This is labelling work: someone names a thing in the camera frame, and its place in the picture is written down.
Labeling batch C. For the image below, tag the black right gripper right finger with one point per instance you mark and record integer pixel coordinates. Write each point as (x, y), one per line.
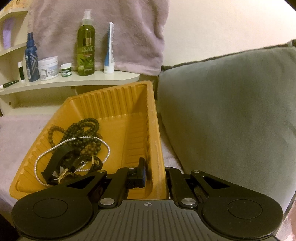
(168, 180)

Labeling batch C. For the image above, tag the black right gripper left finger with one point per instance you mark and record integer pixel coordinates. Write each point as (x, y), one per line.
(137, 175)

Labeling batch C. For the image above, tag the orange ribbed plastic tray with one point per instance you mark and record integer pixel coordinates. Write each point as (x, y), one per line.
(129, 126)

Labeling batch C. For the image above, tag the black strap wristwatch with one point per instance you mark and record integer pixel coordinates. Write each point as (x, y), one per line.
(72, 169)

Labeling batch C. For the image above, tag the black wristband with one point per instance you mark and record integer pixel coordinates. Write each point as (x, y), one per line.
(55, 160)

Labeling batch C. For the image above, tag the grey-green cushion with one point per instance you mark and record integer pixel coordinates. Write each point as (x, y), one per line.
(233, 117)

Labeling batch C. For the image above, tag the white blue tube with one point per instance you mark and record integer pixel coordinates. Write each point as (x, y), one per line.
(109, 59)

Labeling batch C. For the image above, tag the mauve fleece bed cover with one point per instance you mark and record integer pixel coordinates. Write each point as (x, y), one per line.
(18, 132)

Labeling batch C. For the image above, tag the small green-lidded jar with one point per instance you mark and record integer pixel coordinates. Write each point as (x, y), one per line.
(66, 69)

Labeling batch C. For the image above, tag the white cream jar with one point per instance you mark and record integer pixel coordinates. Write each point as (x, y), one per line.
(48, 68)

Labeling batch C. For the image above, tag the cream corner shelf unit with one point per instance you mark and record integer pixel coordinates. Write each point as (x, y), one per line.
(41, 97)

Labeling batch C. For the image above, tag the mauve fleece hanging blanket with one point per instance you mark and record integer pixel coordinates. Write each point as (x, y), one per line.
(138, 39)

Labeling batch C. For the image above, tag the green olive spray bottle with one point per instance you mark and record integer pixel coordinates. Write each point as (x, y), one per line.
(86, 45)

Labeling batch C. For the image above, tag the small black white stick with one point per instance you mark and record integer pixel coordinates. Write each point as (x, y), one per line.
(21, 73)

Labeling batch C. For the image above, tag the blue spray bottle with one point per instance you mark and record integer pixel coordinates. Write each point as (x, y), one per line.
(31, 59)

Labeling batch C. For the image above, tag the purple lotion tube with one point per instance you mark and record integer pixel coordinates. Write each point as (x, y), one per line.
(8, 25)

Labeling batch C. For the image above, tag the beige cardboard box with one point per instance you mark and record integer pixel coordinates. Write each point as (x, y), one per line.
(16, 4)

